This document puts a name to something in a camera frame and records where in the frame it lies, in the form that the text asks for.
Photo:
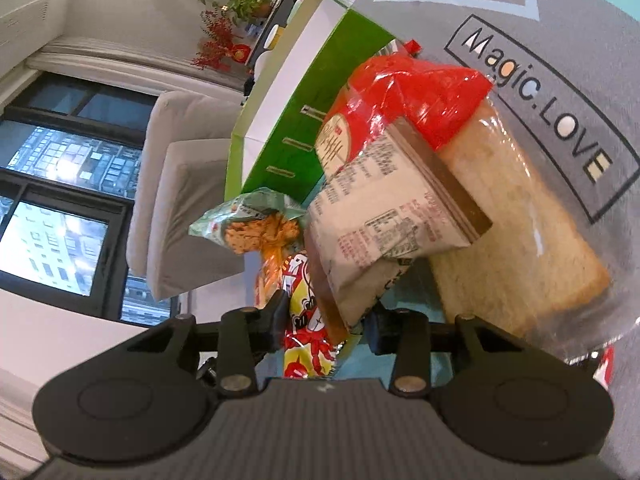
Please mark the white curtain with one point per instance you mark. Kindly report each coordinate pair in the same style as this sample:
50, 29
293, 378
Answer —
125, 62

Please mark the grey fabric sofa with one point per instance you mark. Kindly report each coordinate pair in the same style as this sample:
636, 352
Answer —
175, 200

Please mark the green white cardboard box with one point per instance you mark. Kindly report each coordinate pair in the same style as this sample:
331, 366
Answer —
305, 115

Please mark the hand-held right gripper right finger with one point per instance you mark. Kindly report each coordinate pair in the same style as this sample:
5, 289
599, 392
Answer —
376, 332

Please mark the red berry plant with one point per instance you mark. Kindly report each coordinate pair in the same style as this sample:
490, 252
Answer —
215, 40

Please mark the black framed window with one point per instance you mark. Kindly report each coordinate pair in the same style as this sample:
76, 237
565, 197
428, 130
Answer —
60, 185

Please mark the yellow red snack packet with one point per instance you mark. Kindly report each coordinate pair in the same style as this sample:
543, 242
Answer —
305, 330

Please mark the green snack packet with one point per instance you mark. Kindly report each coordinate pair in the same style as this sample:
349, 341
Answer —
240, 222

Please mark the red clear bread loaf bag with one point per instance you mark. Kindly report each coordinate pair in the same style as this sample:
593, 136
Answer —
450, 170

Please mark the white air vent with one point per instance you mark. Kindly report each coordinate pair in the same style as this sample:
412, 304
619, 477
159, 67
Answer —
25, 20

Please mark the green potted plant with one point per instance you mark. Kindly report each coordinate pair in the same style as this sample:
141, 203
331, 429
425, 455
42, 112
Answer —
250, 2

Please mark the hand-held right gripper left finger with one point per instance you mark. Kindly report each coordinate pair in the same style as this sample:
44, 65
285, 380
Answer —
274, 322

